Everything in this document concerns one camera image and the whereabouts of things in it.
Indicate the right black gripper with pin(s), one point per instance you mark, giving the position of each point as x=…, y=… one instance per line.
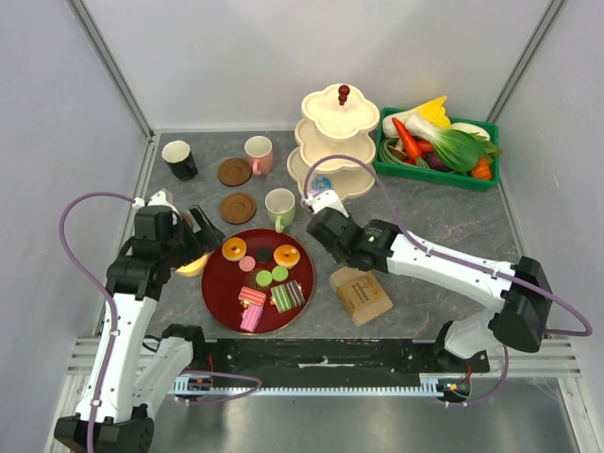
x=331, y=252

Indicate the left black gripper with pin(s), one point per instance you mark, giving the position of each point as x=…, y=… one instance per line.
x=209, y=235

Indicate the blue white orange donut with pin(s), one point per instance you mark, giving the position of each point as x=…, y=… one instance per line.
x=320, y=184

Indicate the orange glazed donut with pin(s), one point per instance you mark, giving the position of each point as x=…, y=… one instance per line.
x=234, y=249
x=287, y=256

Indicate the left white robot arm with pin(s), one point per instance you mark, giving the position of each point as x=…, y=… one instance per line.
x=117, y=410

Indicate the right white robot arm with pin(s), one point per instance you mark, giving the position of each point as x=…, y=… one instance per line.
x=514, y=311

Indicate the brown wooden coaster near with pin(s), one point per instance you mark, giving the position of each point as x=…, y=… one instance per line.
x=238, y=208

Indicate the brown wooden coaster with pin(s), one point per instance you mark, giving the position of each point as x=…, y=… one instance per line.
x=238, y=208
x=234, y=172

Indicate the pink sandwich cookie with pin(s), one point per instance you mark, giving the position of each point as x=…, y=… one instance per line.
x=247, y=264

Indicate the brown wooden coaster far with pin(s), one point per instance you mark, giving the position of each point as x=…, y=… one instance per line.
x=234, y=172

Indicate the dark red round tray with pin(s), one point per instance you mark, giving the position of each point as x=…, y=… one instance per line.
x=222, y=281

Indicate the wooden block with label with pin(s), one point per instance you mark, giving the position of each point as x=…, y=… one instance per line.
x=361, y=294

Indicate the light green mug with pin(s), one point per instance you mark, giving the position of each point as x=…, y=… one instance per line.
x=280, y=205

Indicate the black sandwich cookie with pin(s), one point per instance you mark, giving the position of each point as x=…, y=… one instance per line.
x=264, y=254

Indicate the green sandwich cookie right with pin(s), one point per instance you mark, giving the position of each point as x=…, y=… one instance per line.
x=280, y=273

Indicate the green sandwich cookie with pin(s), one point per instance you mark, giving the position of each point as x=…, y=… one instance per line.
x=264, y=278
x=280, y=273

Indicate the brown layered cake slice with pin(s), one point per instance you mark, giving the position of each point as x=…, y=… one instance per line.
x=295, y=293

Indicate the black mug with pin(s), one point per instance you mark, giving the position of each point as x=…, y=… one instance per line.
x=179, y=158

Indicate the green sandwich cookie left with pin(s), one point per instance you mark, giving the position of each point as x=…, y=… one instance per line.
x=264, y=278

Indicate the green layered cake slice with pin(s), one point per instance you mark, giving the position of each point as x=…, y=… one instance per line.
x=281, y=299

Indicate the red layered cake slice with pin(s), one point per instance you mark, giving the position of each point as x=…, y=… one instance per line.
x=250, y=297

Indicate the cream three-tier dessert stand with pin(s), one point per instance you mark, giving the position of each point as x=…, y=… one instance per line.
x=333, y=140

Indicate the pink mug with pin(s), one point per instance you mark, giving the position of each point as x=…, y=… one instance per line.
x=260, y=154

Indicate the pink layered cake slice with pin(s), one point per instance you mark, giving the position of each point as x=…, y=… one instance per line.
x=251, y=318

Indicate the toy purple eggplant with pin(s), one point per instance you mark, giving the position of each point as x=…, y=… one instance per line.
x=436, y=164

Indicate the green plastic vegetable crate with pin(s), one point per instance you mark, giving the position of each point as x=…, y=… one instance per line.
x=387, y=168

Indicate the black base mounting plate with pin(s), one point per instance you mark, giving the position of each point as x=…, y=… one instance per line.
x=337, y=363

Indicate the toy bok choy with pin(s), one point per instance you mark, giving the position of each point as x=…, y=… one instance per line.
x=458, y=150

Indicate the toy yellow corn cabbage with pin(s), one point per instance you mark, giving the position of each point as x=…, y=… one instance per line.
x=434, y=111

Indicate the small orange toy carrot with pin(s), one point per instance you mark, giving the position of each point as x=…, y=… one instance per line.
x=482, y=170

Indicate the toy white radish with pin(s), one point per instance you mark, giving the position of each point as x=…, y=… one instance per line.
x=476, y=131

